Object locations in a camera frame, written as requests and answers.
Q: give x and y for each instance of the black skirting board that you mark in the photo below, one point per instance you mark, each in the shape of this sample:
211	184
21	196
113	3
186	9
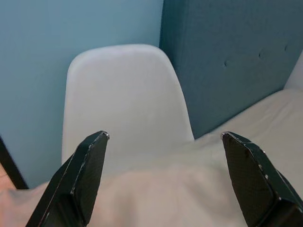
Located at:
11	163

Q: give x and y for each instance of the white pillow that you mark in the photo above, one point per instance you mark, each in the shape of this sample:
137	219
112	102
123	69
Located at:
296	73

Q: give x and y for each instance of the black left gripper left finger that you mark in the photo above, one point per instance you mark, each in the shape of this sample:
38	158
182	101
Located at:
80	184

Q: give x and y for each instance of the white bed sheet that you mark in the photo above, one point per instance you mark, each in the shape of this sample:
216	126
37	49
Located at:
180	179

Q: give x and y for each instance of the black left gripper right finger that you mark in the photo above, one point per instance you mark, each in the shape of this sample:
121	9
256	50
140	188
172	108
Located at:
255	186

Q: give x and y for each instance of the blue upholstered headboard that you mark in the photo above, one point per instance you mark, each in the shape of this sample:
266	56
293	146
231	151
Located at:
227	63

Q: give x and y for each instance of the white plastic chair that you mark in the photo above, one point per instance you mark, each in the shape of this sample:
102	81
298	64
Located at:
123	101

